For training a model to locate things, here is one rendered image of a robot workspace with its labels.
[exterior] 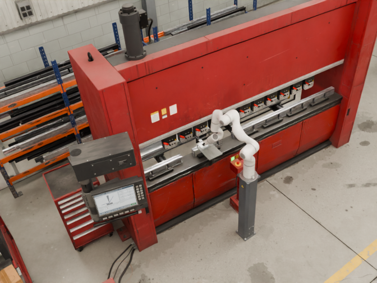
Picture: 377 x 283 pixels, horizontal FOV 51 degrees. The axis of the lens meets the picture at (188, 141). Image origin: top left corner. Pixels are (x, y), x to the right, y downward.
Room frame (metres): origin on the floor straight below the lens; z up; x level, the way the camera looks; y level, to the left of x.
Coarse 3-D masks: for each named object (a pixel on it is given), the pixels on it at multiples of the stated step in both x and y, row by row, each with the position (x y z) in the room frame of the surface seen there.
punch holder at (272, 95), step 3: (273, 93) 3.89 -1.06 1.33; (276, 93) 3.91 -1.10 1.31; (264, 96) 3.89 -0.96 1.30; (267, 96) 3.85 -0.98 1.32; (270, 96) 3.87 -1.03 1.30; (273, 96) 3.89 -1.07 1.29; (264, 99) 3.89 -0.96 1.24; (267, 99) 3.84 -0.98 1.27; (273, 99) 3.89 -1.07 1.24; (276, 99) 3.91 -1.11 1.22; (264, 102) 3.89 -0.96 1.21; (267, 102) 3.84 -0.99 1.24; (270, 102) 3.87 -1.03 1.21; (273, 102) 3.89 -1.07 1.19; (267, 105) 3.84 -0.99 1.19
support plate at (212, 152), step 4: (208, 144) 3.44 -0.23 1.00; (212, 144) 3.43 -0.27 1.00; (200, 148) 3.38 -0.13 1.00; (208, 148) 3.37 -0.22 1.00; (212, 148) 3.36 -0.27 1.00; (216, 148) 3.36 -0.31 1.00; (204, 152) 3.31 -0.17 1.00; (208, 152) 3.30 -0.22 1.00; (212, 152) 3.30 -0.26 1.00; (216, 152) 3.29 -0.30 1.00; (220, 152) 3.28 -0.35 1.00; (208, 156) 3.24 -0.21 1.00; (212, 156) 3.23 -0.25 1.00; (216, 156) 3.23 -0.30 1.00
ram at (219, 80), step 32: (288, 32) 3.95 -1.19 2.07; (320, 32) 4.18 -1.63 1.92; (192, 64) 3.39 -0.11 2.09; (224, 64) 3.56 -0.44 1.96; (256, 64) 3.76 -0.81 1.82; (288, 64) 3.98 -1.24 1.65; (320, 64) 4.23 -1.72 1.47; (160, 96) 3.22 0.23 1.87; (192, 96) 3.38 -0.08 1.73; (224, 96) 3.56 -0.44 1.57; (160, 128) 3.19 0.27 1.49
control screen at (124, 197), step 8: (112, 192) 2.29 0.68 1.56; (120, 192) 2.31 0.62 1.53; (128, 192) 2.33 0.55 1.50; (96, 200) 2.25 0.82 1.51; (104, 200) 2.27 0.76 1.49; (112, 200) 2.29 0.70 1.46; (120, 200) 2.31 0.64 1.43; (128, 200) 2.33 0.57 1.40; (104, 208) 2.27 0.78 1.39; (112, 208) 2.28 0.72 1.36; (120, 208) 2.30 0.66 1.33
